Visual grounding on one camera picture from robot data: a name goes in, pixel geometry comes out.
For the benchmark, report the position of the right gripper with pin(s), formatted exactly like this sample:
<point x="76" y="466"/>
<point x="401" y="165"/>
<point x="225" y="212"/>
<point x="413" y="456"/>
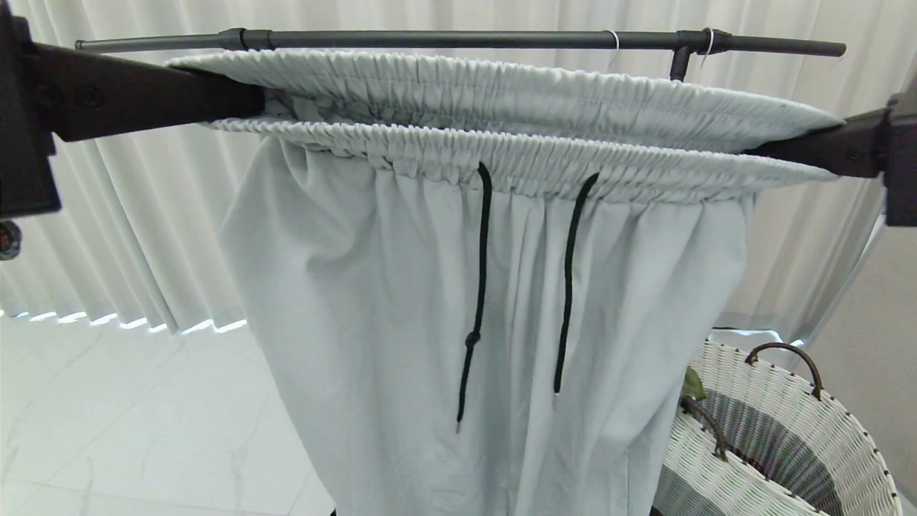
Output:
<point x="903" y="165"/>

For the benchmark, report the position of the green garment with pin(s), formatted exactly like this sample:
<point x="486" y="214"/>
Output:
<point x="692" y="385"/>

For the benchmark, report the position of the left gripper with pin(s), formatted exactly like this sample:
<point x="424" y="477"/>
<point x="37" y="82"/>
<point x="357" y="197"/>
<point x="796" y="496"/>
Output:
<point x="21" y="143"/>

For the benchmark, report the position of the pink clothes hanger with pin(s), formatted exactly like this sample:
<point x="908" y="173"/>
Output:
<point x="616" y="43"/>
<point x="708" y="43"/>

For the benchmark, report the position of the white laundry basket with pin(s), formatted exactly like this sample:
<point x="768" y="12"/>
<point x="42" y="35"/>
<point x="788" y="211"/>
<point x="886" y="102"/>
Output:
<point x="774" y="444"/>

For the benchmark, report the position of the black clothes rack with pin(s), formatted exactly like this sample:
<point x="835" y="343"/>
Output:
<point x="430" y="39"/>

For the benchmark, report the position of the pale grey shorts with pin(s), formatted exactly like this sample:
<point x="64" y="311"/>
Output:
<point x="430" y="287"/>

